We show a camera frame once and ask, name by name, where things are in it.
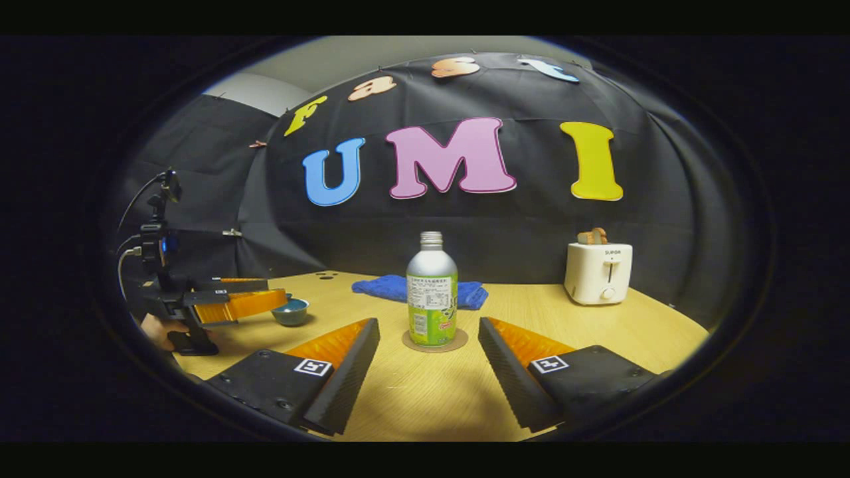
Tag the black backdrop cloth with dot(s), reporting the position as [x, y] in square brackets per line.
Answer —
[531, 226]

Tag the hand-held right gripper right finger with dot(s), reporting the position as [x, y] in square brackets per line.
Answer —
[511, 378]

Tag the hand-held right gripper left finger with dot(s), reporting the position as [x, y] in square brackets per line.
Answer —
[345, 378]

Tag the metal cloth clip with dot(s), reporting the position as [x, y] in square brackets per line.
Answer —
[232, 233]

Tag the round cork coaster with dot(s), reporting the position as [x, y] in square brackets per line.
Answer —
[458, 344]

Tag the white and teal teacup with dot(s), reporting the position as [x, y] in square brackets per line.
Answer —
[291, 313]

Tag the blue towel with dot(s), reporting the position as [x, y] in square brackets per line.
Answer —
[378, 287]

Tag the silver green-label water bottle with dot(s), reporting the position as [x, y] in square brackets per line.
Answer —
[431, 292]

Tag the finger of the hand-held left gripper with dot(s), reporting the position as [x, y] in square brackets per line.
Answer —
[246, 307]
[239, 287]

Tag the bread slice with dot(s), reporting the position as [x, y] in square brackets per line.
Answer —
[591, 236]

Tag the white toaster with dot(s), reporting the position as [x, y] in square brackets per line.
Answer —
[597, 272]

